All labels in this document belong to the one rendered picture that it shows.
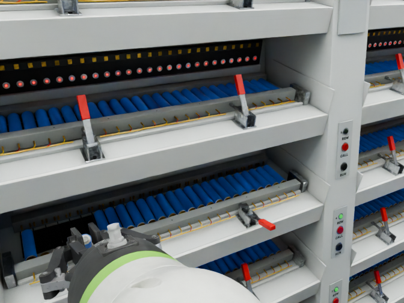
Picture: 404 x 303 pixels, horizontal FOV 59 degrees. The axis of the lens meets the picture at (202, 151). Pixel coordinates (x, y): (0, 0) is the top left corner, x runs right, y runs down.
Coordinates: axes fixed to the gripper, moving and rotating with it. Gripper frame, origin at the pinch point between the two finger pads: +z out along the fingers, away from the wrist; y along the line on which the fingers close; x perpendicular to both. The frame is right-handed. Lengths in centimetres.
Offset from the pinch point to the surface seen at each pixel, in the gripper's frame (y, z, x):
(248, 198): -32.3, 8.3, 3.8
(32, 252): 7.5, 11.6, 2.2
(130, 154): -8.6, 0.1, -10.3
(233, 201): -28.9, 8.6, 3.6
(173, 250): -13.9, 6.0, 7.9
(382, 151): -75, 9, 3
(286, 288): -39.2, 11.0, 26.8
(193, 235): -18.8, 7.5, 7.1
